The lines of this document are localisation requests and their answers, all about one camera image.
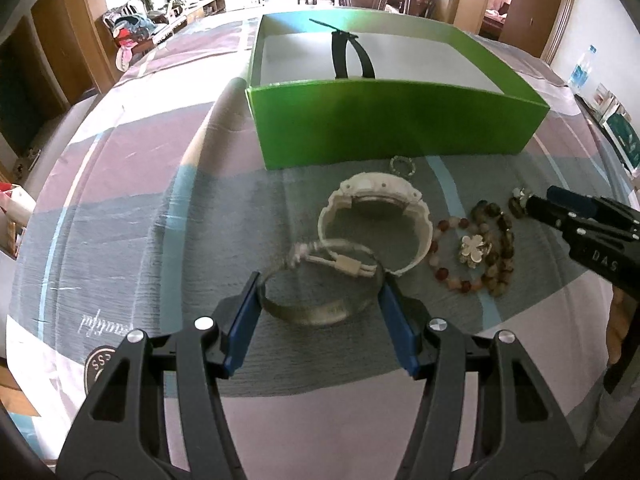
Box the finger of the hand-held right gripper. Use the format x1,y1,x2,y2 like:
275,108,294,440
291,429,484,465
546,185,608,216
524,195,581,231

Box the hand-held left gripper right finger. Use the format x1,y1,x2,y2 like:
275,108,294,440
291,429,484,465
377,280,588,480

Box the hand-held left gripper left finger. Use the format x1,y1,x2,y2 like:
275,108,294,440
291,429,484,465
56,271,263,480

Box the brown bead bracelet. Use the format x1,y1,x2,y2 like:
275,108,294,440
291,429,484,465
472,200,518,297

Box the red and white bead bracelet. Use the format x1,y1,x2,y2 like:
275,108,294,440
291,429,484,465
427,217,488,293

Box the gold flower charm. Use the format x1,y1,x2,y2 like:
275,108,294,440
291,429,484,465
457,234,493,265

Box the white wristwatch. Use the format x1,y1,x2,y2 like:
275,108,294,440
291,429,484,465
317,171,433,277

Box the green cardboard box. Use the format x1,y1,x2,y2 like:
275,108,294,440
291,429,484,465
245,7,551,171

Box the person's right hand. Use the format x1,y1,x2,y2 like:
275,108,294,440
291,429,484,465
606,289,628,367

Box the stack of books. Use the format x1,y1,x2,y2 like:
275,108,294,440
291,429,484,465
592,85,640,181

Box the plastic water bottle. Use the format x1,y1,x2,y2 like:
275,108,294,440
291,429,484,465
567,45,598,93

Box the red and white paper bag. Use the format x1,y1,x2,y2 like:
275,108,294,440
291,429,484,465
0,182,36,261

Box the black wristwatch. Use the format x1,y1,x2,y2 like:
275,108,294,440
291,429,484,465
309,17,377,81

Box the pile of clothes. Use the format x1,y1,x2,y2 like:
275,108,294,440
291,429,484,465
112,12,157,71

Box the wooden armchair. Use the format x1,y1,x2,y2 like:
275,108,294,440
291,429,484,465
102,2,173,61

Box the wooden tv cabinet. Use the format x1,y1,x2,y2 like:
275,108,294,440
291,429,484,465
170,0,226,20

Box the wooden wall cabinet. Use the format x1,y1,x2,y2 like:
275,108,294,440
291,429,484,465
0,0,118,161

